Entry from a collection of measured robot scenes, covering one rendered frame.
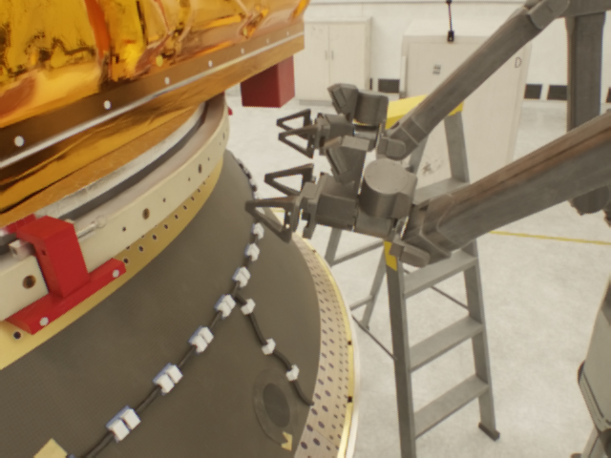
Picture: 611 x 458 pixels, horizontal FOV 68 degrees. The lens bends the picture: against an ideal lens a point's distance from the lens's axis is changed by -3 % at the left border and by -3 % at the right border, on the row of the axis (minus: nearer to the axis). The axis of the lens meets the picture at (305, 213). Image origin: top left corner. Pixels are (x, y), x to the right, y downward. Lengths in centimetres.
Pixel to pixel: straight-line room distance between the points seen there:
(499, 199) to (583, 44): 53
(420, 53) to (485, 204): 327
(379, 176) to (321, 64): 692
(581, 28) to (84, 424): 101
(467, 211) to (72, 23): 51
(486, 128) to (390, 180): 336
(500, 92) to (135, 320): 348
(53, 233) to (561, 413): 253
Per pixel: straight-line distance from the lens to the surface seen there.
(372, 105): 97
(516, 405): 271
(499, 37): 99
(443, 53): 380
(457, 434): 251
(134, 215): 62
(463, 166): 186
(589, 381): 117
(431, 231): 62
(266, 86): 144
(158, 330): 68
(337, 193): 65
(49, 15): 60
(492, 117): 392
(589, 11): 102
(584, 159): 50
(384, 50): 789
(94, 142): 70
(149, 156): 71
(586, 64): 104
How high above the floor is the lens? 196
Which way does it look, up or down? 28 degrees down
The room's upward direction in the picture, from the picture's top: 2 degrees counter-clockwise
